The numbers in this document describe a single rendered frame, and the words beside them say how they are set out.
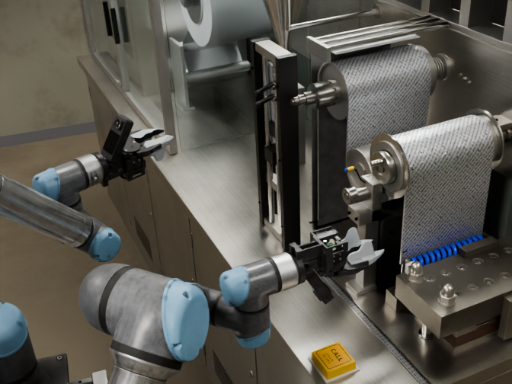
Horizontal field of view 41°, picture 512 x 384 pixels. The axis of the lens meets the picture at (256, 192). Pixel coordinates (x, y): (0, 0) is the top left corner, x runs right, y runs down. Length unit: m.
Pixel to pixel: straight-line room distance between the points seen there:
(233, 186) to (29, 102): 2.77
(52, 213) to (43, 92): 3.29
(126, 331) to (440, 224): 0.83
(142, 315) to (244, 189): 1.13
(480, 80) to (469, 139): 0.22
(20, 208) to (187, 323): 0.51
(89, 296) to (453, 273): 0.83
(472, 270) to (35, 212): 0.95
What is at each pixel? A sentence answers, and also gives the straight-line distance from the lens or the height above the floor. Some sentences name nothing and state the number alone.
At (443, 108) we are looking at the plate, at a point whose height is 1.23.
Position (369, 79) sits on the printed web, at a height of 1.38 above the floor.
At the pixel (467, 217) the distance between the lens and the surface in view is 1.66.
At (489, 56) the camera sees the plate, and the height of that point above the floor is 1.41.
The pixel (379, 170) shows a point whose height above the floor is 1.24.
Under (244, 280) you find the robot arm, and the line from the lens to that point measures 1.36.
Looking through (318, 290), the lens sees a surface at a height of 1.05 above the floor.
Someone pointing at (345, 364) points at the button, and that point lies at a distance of 1.49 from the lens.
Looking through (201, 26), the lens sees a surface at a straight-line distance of 2.27.
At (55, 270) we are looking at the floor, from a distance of 3.49.
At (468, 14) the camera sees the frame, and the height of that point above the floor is 1.49.
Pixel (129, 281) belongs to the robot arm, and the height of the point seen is 1.32.
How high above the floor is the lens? 1.98
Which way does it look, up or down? 31 degrees down
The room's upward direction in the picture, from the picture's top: 3 degrees counter-clockwise
